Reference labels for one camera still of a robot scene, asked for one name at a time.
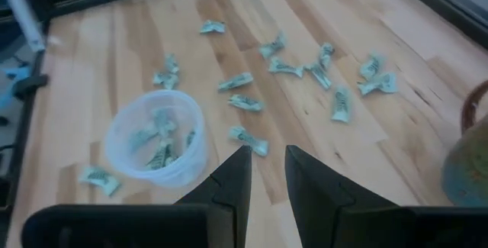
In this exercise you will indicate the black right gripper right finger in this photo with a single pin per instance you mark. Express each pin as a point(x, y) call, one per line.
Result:
point(312, 202)

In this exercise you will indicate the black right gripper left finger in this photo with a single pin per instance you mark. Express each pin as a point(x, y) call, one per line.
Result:
point(228, 194)

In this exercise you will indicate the green stevia sweetener packet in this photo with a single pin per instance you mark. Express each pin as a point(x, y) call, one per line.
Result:
point(164, 121)
point(165, 80)
point(99, 179)
point(377, 84)
point(371, 66)
point(143, 137)
point(212, 26)
point(248, 140)
point(235, 81)
point(341, 105)
point(161, 157)
point(272, 46)
point(327, 54)
point(319, 75)
point(189, 138)
point(285, 67)
point(246, 103)
point(171, 63)

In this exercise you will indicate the clear plastic round container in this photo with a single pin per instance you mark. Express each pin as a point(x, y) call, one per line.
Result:
point(122, 164)

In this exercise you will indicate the teal brown ceramic vase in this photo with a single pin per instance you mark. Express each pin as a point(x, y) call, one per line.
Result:
point(469, 171)

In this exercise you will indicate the black clamp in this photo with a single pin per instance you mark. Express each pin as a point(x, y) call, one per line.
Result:
point(30, 85)

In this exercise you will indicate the white post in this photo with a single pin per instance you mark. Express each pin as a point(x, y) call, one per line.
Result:
point(23, 15)

